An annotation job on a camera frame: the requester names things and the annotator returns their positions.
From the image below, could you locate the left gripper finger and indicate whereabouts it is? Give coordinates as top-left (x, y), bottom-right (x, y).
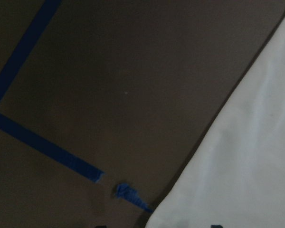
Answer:
top-left (210, 225), bottom-right (222, 228)

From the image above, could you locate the cream long-sleeve cat shirt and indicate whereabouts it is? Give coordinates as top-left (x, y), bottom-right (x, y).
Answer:
top-left (146, 17), bottom-right (285, 228)

